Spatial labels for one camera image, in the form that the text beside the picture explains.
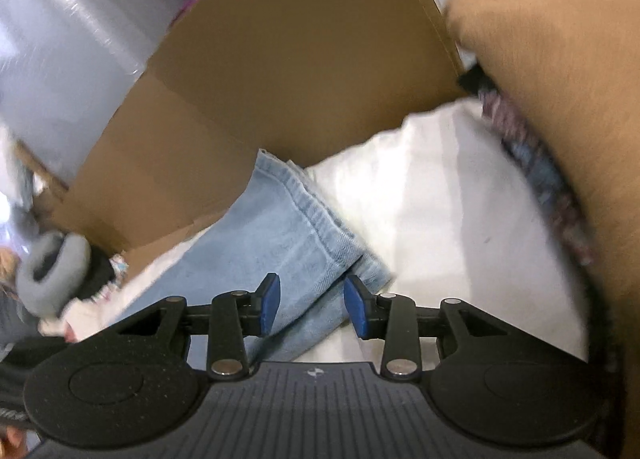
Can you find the brown cardboard sheet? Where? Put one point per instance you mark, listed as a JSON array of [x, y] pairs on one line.
[[300, 64]]

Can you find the dark patterned knit cloth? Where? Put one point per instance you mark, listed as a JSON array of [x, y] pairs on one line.
[[540, 179]]

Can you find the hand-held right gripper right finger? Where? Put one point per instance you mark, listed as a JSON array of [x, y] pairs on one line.
[[354, 304]]

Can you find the multicoloured cloth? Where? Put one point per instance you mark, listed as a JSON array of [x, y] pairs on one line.
[[119, 266]]

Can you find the brown jacket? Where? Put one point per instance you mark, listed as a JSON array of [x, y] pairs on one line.
[[575, 64]]

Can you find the white bear print blanket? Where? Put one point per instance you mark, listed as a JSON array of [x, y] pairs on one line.
[[450, 214]]

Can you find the blue denim pants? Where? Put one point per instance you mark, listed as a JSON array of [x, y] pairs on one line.
[[280, 239]]

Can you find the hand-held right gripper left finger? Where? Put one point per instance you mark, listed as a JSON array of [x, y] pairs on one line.
[[270, 301]]

